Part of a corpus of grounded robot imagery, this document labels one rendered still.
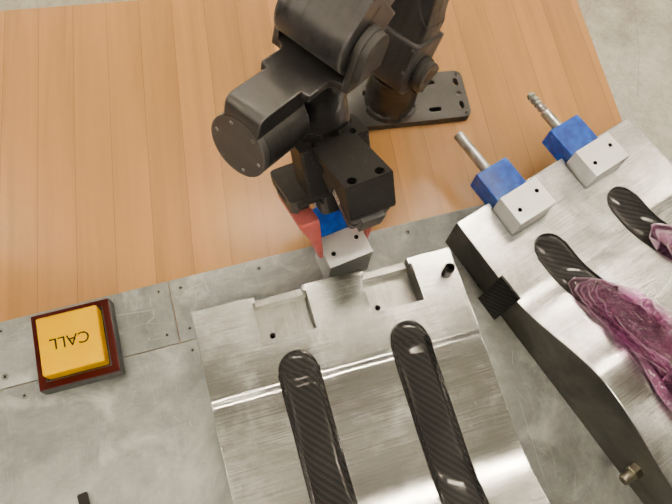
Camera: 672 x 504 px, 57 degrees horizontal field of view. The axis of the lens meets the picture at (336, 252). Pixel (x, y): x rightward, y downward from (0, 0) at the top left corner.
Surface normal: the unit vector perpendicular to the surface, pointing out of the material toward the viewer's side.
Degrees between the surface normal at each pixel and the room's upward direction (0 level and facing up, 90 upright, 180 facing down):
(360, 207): 61
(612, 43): 0
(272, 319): 0
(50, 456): 0
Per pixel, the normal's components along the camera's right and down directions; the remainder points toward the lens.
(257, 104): 0.22, -0.53
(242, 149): -0.58, 0.60
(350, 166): -0.14, -0.74
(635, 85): 0.07, -0.36
